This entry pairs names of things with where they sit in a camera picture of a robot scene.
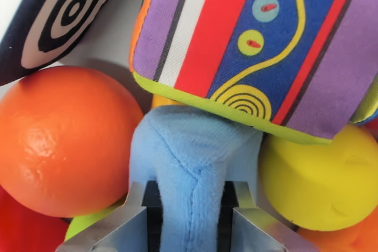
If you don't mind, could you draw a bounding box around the black padded gripper right finger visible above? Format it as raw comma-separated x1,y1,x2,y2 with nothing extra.
220,180,321,252

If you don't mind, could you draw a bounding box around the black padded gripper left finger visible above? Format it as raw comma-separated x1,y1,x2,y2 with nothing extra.
57,180,164,252

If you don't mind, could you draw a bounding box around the yellow foam ball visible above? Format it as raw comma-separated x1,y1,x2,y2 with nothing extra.
259,123,378,233

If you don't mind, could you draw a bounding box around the light blue plush block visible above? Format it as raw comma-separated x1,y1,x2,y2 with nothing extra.
128,105,264,252

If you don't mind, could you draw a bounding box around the orange plush cube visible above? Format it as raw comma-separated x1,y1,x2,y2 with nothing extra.
297,212,378,252

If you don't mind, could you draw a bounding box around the purple cloth cube radio print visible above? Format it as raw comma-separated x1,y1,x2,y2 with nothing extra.
128,0,378,144

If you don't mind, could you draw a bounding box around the white cloth cube bird print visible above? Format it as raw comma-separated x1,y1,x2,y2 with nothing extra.
0,0,128,88

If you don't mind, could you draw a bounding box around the red plush block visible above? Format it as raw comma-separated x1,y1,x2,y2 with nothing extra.
0,186,70,252

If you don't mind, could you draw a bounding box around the lime green ball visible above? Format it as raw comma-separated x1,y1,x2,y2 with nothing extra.
64,198,128,241

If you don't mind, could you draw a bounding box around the orange toy fruit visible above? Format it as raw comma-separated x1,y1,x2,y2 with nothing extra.
0,66,146,218

